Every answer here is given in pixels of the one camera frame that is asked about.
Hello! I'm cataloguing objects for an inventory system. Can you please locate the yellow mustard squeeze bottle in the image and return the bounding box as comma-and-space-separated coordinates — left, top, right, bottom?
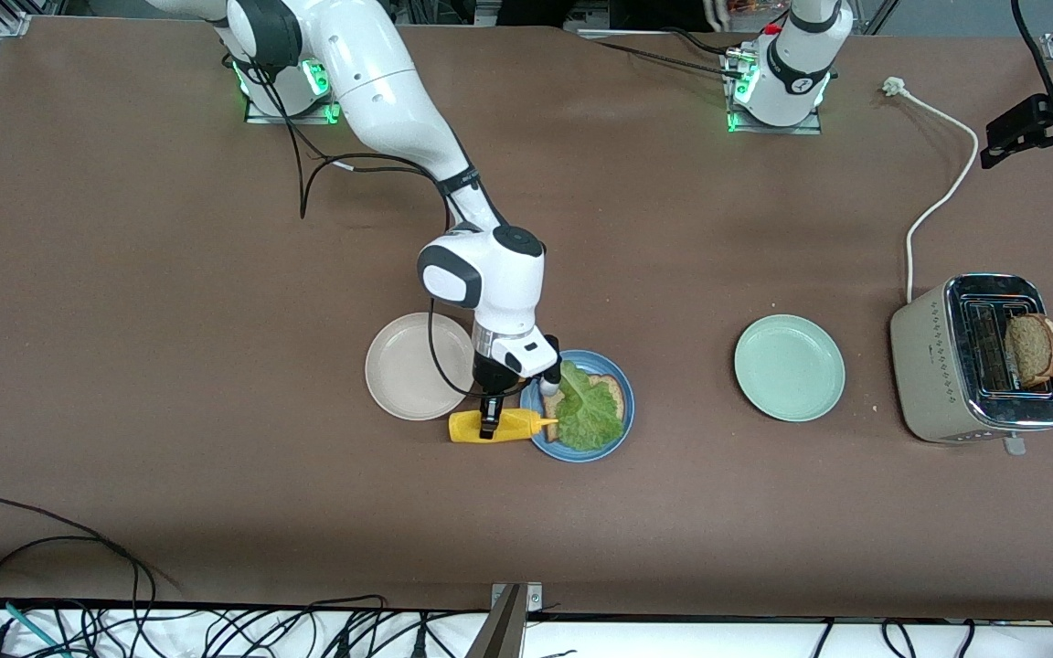
449, 409, 560, 445

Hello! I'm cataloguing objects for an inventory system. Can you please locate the green lettuce leaf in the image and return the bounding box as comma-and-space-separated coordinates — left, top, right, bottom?
548, 359, 626, 452

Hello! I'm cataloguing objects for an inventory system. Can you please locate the bread slice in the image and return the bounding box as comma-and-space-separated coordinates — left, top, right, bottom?
1004, 313, 1053, 387
539, 373, 626, 444

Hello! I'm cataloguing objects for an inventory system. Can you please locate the beige round plate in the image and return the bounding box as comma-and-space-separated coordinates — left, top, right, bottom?
365, 313, 478, 422

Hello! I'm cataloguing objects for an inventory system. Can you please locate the blue round plate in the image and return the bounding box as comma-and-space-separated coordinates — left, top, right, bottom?
519, 349, 636, 463

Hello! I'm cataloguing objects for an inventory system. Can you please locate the light green round plate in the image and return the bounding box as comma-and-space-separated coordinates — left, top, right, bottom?
733, 314, 846, 423

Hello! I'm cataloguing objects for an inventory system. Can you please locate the beige chrome toaster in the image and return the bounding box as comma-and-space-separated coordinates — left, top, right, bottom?
889, 273, 1053, 456

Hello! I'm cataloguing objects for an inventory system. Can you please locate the white toaster power cable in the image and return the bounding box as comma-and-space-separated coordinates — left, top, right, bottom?
883, 77, 980, 304

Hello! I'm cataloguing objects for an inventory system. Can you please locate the silver metal edge bracket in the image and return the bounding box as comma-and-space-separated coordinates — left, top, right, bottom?
490, 582, 544, 613

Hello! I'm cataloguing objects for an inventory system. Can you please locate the grey camera mast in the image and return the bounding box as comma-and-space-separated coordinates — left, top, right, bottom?
464, 585, 527, 658

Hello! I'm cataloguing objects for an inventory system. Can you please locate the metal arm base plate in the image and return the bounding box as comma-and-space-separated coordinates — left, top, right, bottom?
243, 87, 345, 125
723, 46, 824, 135

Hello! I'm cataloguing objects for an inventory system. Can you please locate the black cable tangle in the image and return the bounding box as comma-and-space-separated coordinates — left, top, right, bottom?
0, 594, 473, 658

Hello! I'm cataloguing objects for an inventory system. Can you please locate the black base supply cable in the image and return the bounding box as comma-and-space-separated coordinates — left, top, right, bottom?
592, 26, 747, 79

